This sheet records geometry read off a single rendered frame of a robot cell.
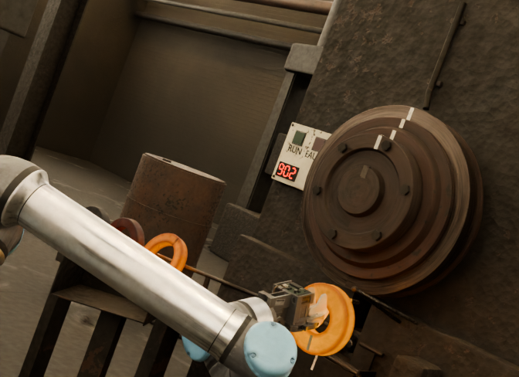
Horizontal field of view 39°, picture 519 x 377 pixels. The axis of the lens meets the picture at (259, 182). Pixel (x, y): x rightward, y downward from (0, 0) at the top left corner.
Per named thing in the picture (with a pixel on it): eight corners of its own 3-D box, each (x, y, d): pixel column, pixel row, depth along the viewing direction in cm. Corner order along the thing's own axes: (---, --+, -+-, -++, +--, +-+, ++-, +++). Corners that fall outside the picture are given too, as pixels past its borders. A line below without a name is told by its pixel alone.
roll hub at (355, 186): (306, 230, 186) (346, 126, 185) (396, 270, 167) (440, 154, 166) (293, 226, 182) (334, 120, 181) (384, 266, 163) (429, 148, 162)
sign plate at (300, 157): (275, 179, 222) (296, 123, 222) (340, 205, 205) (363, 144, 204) (269, 178, 221) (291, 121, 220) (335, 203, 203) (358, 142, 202)
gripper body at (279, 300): (318, 293, 149) (276, 303, 141) (310, 331, 151) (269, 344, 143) (291, 279, 154) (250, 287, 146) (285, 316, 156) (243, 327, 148)
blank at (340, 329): (308, 276, 166) (300, 273, 164) (364, 295, 156) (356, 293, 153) (288, 342, 165) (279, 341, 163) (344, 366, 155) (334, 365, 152)
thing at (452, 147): (291, 257, 200) (352, 96, 199) (437, 328, 169) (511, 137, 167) (276, 254, 196) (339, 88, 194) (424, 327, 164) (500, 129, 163)
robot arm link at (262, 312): (254, 354, 139) (221, 333, 146) (272, 349, 143) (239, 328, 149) (262, 311, 137) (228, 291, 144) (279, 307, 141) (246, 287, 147)
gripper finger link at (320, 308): (343, 292, 157) (314, 299, 150) (337, 317, 158) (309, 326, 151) (332, 286, 159) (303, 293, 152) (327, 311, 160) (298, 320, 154)
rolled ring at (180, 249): (145, 233, 242) (151, 238, 244) (127, 284, 233) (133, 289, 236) (188, 231, 232) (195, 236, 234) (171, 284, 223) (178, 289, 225)
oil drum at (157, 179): (147, 281, 525) (190, 164, 522) (198, 314, 485) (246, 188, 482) (78, 270, 481) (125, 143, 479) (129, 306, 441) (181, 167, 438)
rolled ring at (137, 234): (143, 221, 238) (150, 223, 241) (108, 213, 250) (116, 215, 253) (129, 277, 236) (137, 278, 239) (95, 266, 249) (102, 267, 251)
